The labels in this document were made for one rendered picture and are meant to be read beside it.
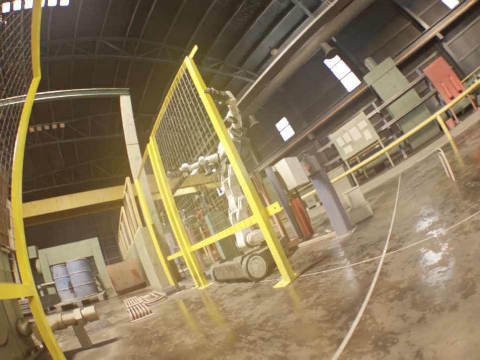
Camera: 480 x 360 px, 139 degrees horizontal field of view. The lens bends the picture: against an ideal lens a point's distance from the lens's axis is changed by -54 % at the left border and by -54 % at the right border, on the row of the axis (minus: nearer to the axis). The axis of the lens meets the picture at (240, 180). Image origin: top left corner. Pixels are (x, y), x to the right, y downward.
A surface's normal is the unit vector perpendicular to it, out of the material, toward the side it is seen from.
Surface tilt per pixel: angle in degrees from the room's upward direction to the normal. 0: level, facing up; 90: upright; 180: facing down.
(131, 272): 90
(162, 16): 173
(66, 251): 90
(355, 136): 90
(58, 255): 90
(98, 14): 173
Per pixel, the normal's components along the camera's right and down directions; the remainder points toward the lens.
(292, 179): -0.73, 0.15
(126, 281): 0.59, -0.45
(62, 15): 0.49, 0.86
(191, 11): 0.31, 0.89
